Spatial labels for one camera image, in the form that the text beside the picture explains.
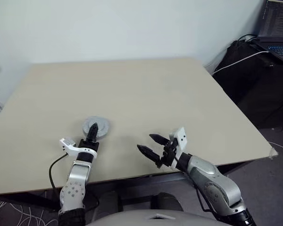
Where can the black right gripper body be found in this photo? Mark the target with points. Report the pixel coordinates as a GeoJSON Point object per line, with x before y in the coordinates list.
{"type": "Point", "coordinates": [167, 153]}

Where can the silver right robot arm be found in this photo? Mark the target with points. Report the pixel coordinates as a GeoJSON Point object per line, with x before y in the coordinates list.
{"type": "Point", "coordinates": [202, 169]}

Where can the clear table corner guard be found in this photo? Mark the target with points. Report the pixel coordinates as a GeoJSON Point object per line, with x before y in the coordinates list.
{"type": "Point", "coordinates": [273, 153]}

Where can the black laptop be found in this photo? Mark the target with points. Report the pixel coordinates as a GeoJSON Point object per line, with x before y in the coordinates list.
{"type": "Point", "coordinates": [276, 18]}

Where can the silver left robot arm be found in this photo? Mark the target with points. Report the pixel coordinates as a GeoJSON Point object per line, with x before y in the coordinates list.
{"type": "Point", "coordinates": [79, 174]}

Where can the silver robot torso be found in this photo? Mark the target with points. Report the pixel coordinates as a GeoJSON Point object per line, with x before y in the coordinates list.
{"type": "Point", "coordinates": [143, 217]}

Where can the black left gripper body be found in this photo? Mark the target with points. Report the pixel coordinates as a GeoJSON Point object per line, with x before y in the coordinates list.
{"type": "Point", "coordinates": [88, 144]}

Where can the black cabinet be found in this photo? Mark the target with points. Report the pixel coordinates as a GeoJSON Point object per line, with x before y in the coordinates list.
{"type": "Point", "coordinates": [257, 89]}

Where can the dark rounded shape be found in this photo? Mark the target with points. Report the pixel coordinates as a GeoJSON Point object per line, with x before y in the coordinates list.
{"type": "Point", "coordinates": [166, 202]}

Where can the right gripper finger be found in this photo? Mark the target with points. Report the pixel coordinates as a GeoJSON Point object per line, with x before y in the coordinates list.
{"type": "Point", "coordinates": [147, 152]}
{"type": "Point", "coordinates": [159, 139]}

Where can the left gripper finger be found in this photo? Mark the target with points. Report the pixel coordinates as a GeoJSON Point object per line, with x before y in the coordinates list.
{"type": "Point", "coordinates": [93, 131]}

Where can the black table frame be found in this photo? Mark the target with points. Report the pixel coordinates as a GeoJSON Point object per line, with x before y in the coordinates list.
{"type": "Point", "coordinates": [33, 200]}

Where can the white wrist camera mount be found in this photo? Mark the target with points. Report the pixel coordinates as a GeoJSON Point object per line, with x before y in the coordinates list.
{"type": "Point", "coordinates": [180, 137]}
{"type": "Point", "coordinates": [70, 147]}

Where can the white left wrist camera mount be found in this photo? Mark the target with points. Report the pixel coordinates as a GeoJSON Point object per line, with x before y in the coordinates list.
{"type": "Point", "coordinates": [70, 147]}

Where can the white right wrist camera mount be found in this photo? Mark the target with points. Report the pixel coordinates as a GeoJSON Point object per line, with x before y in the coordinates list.
{"type": "Point", "coordinates": [180, 137]}

